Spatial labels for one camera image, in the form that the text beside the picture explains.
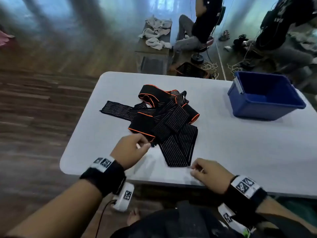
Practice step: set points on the person's right hand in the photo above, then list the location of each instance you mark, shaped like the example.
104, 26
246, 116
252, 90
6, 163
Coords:
213, 174

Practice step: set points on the person's left hand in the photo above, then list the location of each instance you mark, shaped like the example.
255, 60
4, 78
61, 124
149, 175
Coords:
128, 151

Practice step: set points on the black basket orange rim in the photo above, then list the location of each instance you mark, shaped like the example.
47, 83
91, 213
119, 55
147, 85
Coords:
190, 70

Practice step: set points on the white towel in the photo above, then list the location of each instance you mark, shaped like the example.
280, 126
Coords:
151, 33
156, 44
158, 23

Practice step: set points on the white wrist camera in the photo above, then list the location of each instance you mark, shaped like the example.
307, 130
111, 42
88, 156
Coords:
226, 215
125, 195

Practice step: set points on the blue plastic bin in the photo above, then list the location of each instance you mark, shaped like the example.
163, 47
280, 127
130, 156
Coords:
260, 109

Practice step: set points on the red-seat stool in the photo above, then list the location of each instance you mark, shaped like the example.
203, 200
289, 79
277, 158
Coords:
197, 58

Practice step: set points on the black wristband with white markers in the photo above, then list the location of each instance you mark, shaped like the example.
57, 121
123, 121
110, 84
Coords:
241, 203
106, 178

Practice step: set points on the person's left forearm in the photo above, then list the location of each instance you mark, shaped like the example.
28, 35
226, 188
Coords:
62, 215

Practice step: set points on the large wall mirror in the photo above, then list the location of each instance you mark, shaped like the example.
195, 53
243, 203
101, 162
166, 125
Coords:
247, 17

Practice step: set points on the person's right forearm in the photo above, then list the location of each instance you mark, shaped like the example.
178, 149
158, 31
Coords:
284, 213

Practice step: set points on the low wooden table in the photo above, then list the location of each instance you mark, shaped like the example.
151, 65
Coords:
153, 52

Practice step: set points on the person's bare foot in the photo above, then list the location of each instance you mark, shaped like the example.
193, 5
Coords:
133, 216

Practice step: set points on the brown sandal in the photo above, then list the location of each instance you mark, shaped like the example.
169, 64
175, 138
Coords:
224, 35

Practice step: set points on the pink cloth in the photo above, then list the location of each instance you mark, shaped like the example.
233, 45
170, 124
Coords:
3, 38

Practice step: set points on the person's black chest harness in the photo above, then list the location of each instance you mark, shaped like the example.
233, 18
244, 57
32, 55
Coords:
173, 225

